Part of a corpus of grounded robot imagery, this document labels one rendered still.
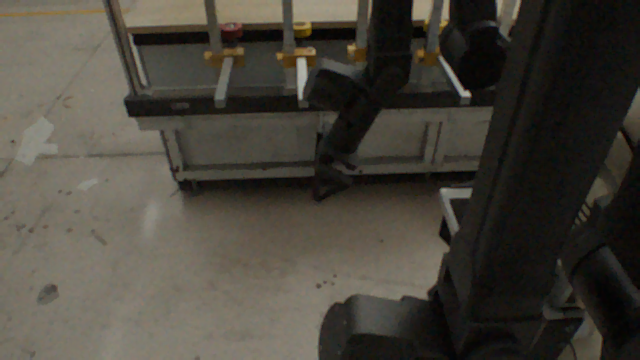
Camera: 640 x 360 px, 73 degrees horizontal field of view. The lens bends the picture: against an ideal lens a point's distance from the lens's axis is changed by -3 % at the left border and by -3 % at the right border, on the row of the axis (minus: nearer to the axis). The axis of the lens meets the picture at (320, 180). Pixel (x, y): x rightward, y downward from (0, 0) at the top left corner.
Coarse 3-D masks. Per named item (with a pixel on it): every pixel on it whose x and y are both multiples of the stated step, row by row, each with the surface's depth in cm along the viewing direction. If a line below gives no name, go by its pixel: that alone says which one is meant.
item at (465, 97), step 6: (438, 60) 157; (444, 60) 154; (438, 66) 158; (444, 66) 151; (444, 72) 151; (450, 72) 148; (450, 78) 145; (450, 84) 145; (456, 84) 141; (456, 90) 140; (462, 90) 138; (456, 96) 140; (462, 96) 136; (468, 96) 136; (462, 102) 137; (468, 102) 137
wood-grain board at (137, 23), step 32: (160, 0) 182; (192, 0) 182; (224, 0) 182; (256, 0) 182; (320, 0) 181; (352, 0) 181; (416, 0) 182; (448, 0) 182; (128, 32) 163; (160, 32) 163
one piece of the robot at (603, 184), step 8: (600, 176) 48; (608, 176) 48; (600, 184) 48; (608, 184) 47; (592, 192) 49; (600, 192) 47; (608, 192) 46; (592, 200) 49; (584, 208) 51; (584, 216) 51; (576, 224) 54; (576, 296) 59; (568, 304) 62; (576, 304) 62; (592, 320) 65; (592, 328) 67; (592, 336) 67; (600, 336) 67; (568, 344) 67; (576, 344) 66; (584, 344) 66; (592, 344) 66; (600, 344) 66; (568, 352) 66; (576, 352) 66; (584, 352) 66; (592, 352) 65
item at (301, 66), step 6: (300, 42) 163; (300, 48) 161; (300, 60) 153; (300, 66) 150; (300, 72) 146; (300, 78) 143; (300, 84) 140; (300, 90) 137; (300, 96) 135; (300, 102) 134; (306, 102) 134
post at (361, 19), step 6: (360, 0) 144; (366, 0) 144; (360, 6) 145; (366, 6) 145; (360, 12) 147; (366, 12) 147; (360, 18) 148; (366, 18) 148; (360, 24) 149; (366, 24) 149; (360, 30) 151; (366, 30) 151; (360, 36) 152; (366, 36) 152; (360, 42) 153; (366, 42) 154; (354, 66) 160; (360, 66) 159
